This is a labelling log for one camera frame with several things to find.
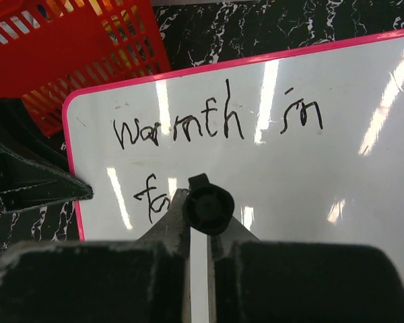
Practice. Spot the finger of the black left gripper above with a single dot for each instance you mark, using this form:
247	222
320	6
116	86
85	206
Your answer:
32	173

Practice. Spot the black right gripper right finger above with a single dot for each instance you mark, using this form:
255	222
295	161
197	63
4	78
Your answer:
252	280

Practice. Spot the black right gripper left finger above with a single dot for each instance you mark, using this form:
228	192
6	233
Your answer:
143	280

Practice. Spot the black whiteboard marker pen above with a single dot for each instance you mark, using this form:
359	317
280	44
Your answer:
208	208

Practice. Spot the pink framed whiteboard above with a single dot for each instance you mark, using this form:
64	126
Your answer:
309	142

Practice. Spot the red plastic shopping basket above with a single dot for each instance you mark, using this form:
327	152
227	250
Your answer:
49	49

